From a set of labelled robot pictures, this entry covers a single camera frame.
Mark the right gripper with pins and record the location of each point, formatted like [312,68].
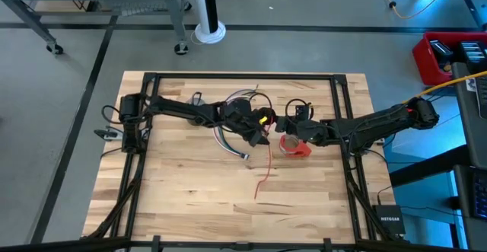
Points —
[312,132]

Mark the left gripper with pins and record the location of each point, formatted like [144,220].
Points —
[239,117]

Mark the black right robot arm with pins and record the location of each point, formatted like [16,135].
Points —
[373,124]

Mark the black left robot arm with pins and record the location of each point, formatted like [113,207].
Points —
[179,109]

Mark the clear packing tape roll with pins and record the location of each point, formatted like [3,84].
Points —
[283,145]

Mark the red tape dispenser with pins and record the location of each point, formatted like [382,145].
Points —
[300,151]

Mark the white pole with round base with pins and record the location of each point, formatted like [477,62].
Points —
[201,8]

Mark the black rig bar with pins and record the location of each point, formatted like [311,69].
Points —
[243,246]

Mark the red plastic bin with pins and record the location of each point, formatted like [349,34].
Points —
[423,63]

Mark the small black device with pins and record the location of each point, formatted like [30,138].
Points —
[441,50]

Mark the black desk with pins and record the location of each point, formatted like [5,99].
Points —
[472,130]

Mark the large black device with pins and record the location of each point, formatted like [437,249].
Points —
[473,54]

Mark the keyboard with coloured lights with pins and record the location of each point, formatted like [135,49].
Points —
[481,195]

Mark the black network switch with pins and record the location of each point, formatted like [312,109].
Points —
[390,221]

